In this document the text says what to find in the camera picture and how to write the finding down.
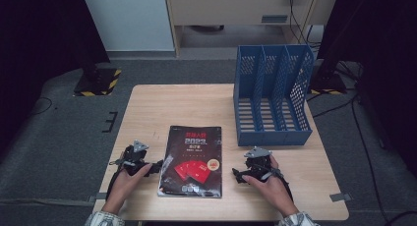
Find black curtain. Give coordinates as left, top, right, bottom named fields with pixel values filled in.
left=316, top=0, right=417, bottom=179
left=0, top=0, right=111, bottom=156

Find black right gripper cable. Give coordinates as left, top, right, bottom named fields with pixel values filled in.
left=280, top=176, right=295, bottom=201

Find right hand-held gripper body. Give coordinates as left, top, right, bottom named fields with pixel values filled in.
left=243, top=146, right=284, bottom=183

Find grey tape strip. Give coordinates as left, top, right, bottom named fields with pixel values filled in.
left=87, top=192, right=108, bottom=203
left=328, top=192, right=352, bottom=203

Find black hanging power cable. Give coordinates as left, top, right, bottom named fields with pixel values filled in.
left=287, top=0, right=309, bottom=45

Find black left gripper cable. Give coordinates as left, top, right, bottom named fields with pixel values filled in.
left=105, top=169, right=123, bottom=200

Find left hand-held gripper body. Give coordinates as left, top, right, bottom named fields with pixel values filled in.
left=109, top=140, right=153, bottom=177

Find light wooden cabinet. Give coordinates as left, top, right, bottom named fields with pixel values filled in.
left=164, top=0, right=339, bottom=59

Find white panel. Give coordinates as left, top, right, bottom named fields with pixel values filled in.
left=81, top=0, right=176, bottom=53

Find blue plastic file rack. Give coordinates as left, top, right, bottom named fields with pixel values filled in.
left=232, top=43, right=315, bottom=147

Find thin black floor cable loop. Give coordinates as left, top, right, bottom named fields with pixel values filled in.
left=30, top=96, right=54, bottom=116

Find person's right hand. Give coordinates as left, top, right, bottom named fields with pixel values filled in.
left=241, top=154, right=300, bottom=217

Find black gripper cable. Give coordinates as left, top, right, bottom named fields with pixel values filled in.
left=280, top=176, right=295, bottom=201
left=105, top=169, right=123, bottom=200

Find black magazine with red print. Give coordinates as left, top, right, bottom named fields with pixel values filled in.
left=156, top=125, right=223, bottom=199

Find person's left hand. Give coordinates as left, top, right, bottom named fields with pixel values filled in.
left=102, top=162, right=153, bottom=216

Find black stand base yellow stripes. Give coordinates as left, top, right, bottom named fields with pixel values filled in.
left=309, top=72, right=348, bottom=96
left=73, top=67, right=123, bottom=97

